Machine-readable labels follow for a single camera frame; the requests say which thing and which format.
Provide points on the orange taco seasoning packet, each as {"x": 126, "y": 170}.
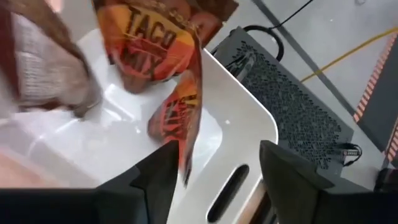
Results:
{"x": 177, "y": 115}
{"x": 149, "y": 46}
{"x": 43, "y": 71}

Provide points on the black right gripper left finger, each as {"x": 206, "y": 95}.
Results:
{"x": 155, "y": 180}

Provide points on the black hazard-striped floor mat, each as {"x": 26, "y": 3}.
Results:
{"x": 382, "y": 124}

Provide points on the white plastic bin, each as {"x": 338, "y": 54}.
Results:
{"x": 242, "y": 130}

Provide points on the black perforated computer case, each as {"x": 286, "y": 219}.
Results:
{"x": 295, "y": 112}

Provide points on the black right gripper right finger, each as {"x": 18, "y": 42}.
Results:
{"x": 289, "y": 180}

